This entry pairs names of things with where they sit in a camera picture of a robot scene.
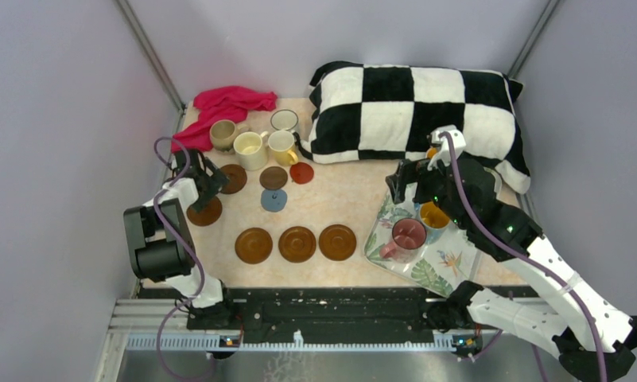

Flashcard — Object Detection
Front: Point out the amber wooden coaster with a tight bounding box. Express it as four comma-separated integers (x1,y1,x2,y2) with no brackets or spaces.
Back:
278,226,317,263
318,224,357,261
235,228,273,265

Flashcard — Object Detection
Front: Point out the dark walnut wooden coaster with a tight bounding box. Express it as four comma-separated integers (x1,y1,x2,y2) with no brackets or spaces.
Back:
259,166,289,190
220,164,247,194

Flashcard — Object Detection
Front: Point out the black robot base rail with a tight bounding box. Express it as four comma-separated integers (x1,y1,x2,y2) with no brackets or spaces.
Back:
186,286,548,346

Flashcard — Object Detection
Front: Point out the yellow ceramic mug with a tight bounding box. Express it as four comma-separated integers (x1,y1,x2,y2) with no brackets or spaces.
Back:
267,131,299,166

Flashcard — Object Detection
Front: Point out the pink mug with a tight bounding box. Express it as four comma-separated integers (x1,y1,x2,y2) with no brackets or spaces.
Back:
379,218,427,263

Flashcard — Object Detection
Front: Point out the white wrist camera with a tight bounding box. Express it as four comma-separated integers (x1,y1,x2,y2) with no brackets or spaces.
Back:
427,125,467,170
160,178,199,207

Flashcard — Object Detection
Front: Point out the red apple coaster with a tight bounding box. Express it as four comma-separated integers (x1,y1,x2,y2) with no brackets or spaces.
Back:
289,162,315,185

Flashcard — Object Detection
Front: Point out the blue mug yellow inside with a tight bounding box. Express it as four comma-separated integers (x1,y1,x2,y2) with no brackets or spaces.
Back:
418,202,450,244

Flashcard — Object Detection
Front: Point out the black white checkered pillow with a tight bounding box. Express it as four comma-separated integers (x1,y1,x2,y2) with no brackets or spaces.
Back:
296,61,530,194

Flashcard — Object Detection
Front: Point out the brown wooden coaster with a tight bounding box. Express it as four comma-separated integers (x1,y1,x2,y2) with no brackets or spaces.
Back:
187,197,223,227

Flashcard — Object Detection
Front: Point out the crumpled pink cloth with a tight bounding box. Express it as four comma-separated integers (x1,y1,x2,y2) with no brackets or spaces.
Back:
173,86,278,151

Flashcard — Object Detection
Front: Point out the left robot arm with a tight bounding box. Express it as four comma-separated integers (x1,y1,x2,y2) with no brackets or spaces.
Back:
123,149,236,329

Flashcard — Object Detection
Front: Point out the cream ceramic mug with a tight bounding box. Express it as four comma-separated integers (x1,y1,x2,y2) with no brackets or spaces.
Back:
233,131,270,171

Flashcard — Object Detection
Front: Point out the blue-grey apple coaster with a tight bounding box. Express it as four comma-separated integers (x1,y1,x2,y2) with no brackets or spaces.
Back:
260,189,288,212

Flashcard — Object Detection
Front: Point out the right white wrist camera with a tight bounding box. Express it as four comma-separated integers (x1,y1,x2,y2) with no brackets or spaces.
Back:
427,125,467,170

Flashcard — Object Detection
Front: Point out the orange cup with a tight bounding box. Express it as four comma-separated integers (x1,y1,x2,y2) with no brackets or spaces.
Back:
426,147,438,159

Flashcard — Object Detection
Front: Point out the floral white tray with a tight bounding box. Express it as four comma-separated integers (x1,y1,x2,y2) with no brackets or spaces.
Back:
364,183,478,297

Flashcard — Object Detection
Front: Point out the beige ceramic mug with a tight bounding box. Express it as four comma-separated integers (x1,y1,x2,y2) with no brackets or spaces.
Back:
210,119,250,154

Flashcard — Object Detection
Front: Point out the white dark-rimmed mug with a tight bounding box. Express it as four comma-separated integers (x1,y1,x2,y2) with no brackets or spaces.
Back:
270,109,300,132

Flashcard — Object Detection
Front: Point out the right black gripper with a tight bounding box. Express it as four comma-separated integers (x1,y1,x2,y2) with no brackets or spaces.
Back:
386,150,470,231

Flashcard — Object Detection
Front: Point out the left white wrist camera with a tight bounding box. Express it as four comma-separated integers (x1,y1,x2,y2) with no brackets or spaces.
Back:
160,178,199,207

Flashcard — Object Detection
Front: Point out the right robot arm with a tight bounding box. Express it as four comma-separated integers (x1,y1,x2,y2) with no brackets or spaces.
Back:
386,159,637,381

